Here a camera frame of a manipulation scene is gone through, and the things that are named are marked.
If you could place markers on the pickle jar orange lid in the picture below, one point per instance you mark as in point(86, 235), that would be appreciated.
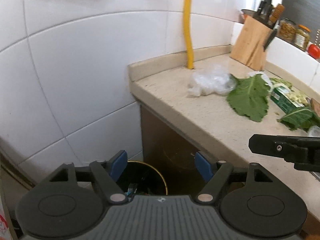
point(302, 37)

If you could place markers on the black kitchen scissors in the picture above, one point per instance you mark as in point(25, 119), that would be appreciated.
point(270, 38)

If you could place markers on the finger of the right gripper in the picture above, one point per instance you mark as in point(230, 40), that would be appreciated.
point(285, 147)

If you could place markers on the large green lettuce leaf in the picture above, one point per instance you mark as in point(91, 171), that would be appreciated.
point(249, 98)

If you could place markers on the green milk carton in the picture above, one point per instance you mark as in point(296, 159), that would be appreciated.
point(278, 97)

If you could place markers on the black handled knife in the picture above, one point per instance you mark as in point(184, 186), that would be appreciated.
point(258, 13)

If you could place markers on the yellow gas pipe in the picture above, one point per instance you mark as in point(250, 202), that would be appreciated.
point(187, 33)

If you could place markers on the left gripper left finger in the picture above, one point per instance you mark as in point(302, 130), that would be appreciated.
point(105, 175)

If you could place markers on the wooden handled knife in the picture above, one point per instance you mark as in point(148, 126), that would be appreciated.
point(274, 17)

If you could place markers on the pale napa cabbage leaves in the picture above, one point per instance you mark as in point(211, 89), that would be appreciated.
point(295, 96)

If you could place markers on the large dark cabbage leaf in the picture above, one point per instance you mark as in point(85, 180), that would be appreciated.
point(300, 118)

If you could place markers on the clear plastic bag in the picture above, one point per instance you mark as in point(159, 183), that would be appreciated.
point(215, 79)

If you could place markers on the red tomato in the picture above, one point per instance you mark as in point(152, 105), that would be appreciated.
point(314, 51)

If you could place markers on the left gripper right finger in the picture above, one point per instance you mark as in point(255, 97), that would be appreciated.
point(215, 175)

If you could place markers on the metal bowl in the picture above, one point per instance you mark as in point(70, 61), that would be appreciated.
point(246, 12)

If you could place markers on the black trash bin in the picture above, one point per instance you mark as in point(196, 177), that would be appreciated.
point(140, 178)

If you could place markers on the pickle jar dark lid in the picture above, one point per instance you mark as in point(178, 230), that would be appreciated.
point(287, 30)

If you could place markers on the wooden knife block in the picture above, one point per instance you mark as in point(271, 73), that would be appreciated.
point(249, 46)

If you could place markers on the wooden cutting board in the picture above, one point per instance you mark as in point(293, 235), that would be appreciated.
point(315, 106)

